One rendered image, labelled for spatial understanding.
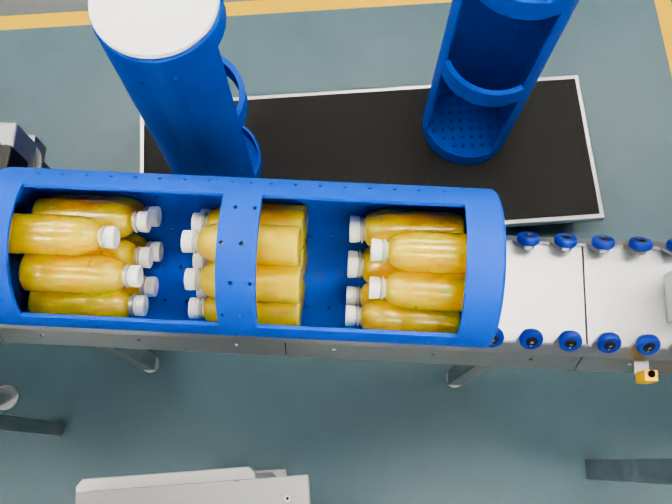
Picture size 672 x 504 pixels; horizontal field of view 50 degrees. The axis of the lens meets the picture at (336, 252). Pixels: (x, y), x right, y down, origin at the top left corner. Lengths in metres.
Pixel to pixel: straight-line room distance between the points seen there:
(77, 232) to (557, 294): 0.92
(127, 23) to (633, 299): 1.18
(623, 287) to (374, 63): 1.48
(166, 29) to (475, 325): 0.88
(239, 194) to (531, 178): 1.41
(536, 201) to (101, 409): 1.55
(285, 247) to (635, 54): 2.01
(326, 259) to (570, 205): 1.20
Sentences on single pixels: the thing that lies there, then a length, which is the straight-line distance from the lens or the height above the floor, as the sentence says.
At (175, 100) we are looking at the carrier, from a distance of 1.73.
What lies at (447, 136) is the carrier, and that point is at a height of 0.16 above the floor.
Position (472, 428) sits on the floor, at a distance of 2.39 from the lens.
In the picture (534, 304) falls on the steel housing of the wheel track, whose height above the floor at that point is 0.93.
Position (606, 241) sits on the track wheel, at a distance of 1.52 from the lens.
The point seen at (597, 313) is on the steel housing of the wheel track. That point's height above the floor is 0.93.
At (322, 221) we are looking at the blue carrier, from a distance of 1.42.
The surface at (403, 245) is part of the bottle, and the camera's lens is 1.22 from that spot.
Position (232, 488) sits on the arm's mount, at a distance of 1.28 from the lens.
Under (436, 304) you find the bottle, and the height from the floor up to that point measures 1.13.
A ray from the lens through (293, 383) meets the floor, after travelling 2.36.
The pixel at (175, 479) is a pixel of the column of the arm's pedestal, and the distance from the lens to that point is 1.38.
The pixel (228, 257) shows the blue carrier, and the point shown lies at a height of 1.23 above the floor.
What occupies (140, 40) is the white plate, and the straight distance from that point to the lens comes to 1.61.
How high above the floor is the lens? 2.34
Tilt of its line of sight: 74 degrees down
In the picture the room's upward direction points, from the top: straight up
